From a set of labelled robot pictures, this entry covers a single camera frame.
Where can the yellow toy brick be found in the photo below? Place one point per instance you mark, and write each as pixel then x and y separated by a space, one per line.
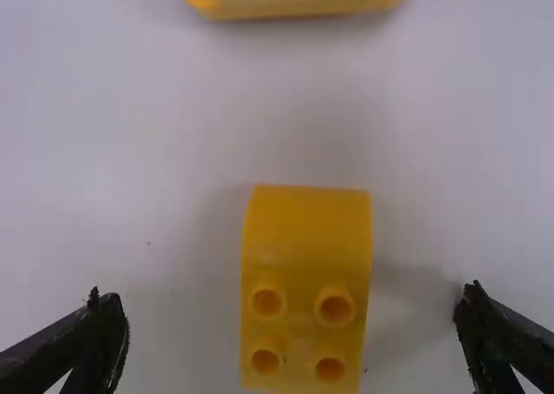
pixel 303 238

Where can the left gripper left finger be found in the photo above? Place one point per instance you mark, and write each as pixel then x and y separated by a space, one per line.
pixel 56 355

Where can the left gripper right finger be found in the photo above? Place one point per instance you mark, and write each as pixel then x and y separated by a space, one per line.
pixel 502 350

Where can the yellow toy car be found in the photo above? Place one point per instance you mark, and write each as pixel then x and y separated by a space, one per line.
pixel 281 0

